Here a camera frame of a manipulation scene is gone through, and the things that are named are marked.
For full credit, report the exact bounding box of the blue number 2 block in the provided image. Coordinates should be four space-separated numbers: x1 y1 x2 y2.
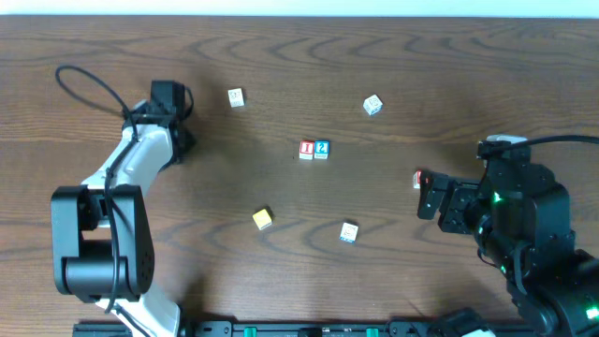
314 140 330 159

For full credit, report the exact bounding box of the red letter I block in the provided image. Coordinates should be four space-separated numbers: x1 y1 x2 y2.
299 140 314 160

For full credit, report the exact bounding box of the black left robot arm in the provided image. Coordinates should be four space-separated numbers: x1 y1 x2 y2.
51 81 193 336

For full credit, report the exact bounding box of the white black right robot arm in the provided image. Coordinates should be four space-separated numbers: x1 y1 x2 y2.
414 138 598 336

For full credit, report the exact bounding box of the red white block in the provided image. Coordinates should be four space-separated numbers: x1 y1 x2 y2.
413 170 422 189

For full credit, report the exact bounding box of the white block with number 5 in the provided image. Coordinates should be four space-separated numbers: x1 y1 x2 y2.
227 88 245 108

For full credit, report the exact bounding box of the white block blue edge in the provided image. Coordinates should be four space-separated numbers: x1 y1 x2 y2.
339 222 358 243

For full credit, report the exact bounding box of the white block with green side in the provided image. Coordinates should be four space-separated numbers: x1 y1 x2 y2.
363 95 383 116

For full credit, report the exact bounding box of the yellow wooden block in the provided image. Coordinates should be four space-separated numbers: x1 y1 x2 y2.
253 208 272 230

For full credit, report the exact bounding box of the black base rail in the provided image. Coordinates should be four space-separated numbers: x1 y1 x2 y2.
72 306 539 337

